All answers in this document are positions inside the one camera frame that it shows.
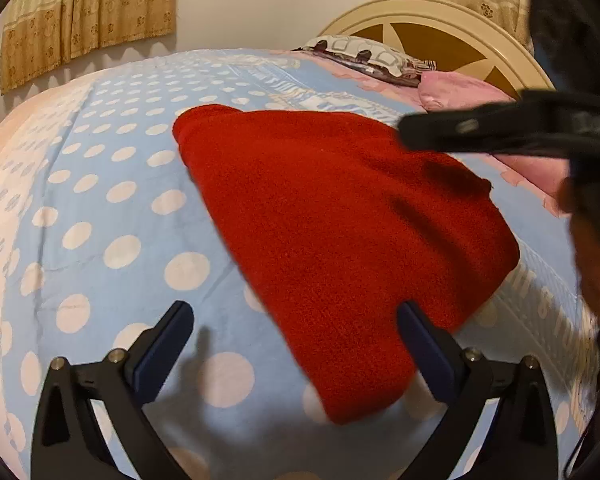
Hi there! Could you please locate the red knitted embroidered sweater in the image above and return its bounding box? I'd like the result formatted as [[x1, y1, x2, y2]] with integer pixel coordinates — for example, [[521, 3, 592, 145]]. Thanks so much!
[[173, 104, 520, 425]]

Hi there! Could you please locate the person's hand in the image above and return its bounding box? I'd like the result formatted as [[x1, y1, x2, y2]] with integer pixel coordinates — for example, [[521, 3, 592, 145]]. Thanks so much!
[[557, 167, 600, 322]]

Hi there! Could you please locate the pink pillow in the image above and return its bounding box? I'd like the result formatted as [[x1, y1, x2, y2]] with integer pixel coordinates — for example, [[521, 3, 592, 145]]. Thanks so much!
[[418, 72, 568, 217]]

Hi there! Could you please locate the cream and brown headboard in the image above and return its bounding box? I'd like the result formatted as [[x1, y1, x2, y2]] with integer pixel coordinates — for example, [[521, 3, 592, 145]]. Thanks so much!
[[322, 0, 554, 98]]

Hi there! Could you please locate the white patterned pillow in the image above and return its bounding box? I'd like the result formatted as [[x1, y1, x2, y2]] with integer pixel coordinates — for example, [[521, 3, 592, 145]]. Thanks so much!
[[298, 35, 437, 88]]

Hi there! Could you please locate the blue polka dot bedsheet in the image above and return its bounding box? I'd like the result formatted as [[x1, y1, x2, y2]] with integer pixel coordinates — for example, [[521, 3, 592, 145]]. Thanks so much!
[[0, 46, 600, 480]]

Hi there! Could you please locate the beige patterned left curtain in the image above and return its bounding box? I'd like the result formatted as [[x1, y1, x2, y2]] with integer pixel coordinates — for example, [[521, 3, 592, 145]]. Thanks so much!
[[0, 0, 176, 94]]

